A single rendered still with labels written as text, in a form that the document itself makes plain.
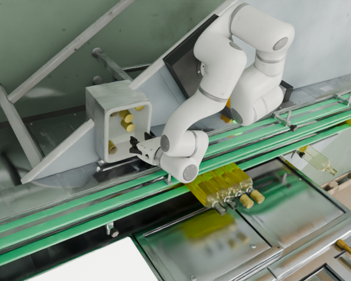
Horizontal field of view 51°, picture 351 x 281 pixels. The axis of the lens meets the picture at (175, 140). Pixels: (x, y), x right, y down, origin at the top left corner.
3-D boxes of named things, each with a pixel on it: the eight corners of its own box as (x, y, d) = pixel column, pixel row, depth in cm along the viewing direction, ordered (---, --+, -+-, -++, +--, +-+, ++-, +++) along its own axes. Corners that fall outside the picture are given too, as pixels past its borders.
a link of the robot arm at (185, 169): (189, 134, 97) (215, 135, 103) (167, 122, 105) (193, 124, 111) (178, 186, 101) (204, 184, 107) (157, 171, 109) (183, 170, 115)
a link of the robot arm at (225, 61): (251, 97, 101) (214, 70, 109) (291, 24, 91) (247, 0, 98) (215, 100, 90) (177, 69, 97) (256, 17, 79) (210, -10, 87)
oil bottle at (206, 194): (176, 176, 149) (208, 212, 136) (178, 166, 146) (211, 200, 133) (187, 172, 152) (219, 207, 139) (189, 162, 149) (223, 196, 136)
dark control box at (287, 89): (264, 96, 176) (277, 105, 170) (269, 81, 171) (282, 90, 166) (276, 93, 180) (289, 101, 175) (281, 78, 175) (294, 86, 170)
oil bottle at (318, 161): (290, 149, 194) (330, 180, 177) (292, 141, 190) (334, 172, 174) (297, 145, 196) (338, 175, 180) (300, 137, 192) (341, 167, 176)
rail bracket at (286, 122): (269, 116, 164) (291, 132, 156) (273, 102, 160) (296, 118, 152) (275, 115, 166) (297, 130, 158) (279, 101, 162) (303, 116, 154)
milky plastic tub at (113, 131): (94, 151, 134) (105, 165, 128) (94, 98, 121) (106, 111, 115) (136, 139, 143) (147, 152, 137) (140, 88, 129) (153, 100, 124)
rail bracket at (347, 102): (331, 97, 188) (353, 110, 179) (336, 85, 183) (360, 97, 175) (336, 96, 190) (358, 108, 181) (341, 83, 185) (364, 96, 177)
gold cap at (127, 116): (118, 108, 127) (124, 115, 124) (127, 106, 129) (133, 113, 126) (118, 117, 129) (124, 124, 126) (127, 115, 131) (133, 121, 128)
